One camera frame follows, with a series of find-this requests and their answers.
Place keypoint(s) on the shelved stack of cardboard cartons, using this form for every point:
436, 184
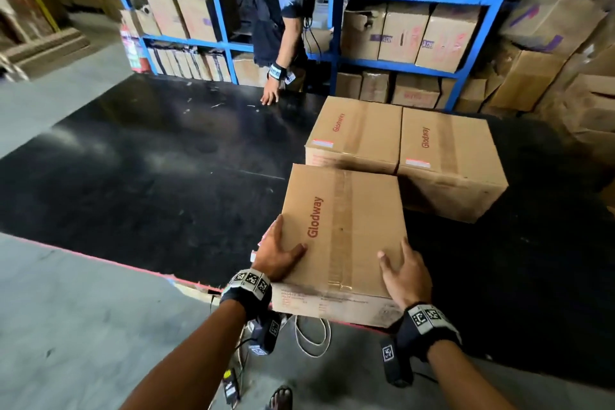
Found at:
403, 32

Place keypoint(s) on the row of flattened cartons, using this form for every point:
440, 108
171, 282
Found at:
187, 63

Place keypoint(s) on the person's left forearm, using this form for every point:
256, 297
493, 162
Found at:
192, 366

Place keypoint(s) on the person's right forearm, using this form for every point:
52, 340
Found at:
466, 381

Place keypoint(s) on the person's left hand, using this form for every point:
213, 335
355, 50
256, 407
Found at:
271, 258

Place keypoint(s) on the loose pile of cardboard cartons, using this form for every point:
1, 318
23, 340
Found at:
552, 63

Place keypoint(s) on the person's right thumb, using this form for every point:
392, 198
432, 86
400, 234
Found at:
387, 269

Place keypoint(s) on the person's left thumb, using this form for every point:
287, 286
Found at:
292, 255

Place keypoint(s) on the red fire extinguisher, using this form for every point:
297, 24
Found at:
130, 49

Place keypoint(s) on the person's right hand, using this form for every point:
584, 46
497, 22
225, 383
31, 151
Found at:
412, 282

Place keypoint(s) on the blue metal shelf rack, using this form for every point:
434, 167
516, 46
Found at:
338, 15

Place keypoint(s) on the brown cardboard box red print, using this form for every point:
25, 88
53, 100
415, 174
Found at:
449, 160
355, 133
353, 232

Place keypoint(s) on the wooden pallet stack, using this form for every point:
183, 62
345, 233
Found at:
33, 15

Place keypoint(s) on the person's sandalled foot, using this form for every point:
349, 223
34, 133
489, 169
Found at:
281, 399

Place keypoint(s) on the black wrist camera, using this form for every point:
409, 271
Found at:
395, 360
265, 333

